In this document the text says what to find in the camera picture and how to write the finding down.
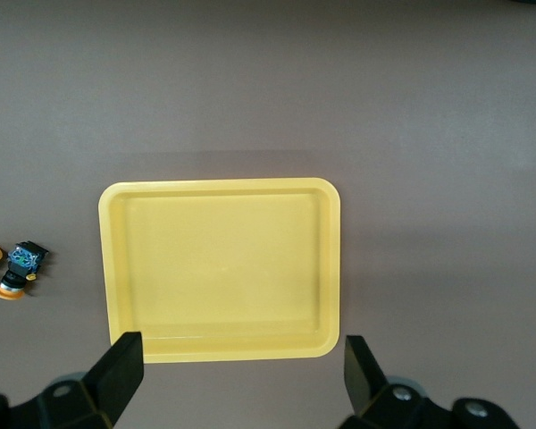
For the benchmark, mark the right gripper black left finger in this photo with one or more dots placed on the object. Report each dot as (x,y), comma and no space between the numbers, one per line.
(111,380)

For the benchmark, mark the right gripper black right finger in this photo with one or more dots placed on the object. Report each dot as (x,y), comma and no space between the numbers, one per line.
(366,389)

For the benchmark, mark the yellow push button blue-black body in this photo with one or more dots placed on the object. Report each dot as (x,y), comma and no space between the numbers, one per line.
(22,259)

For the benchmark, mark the yellow plastic tray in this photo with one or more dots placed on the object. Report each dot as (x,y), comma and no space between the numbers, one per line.
(219,268)

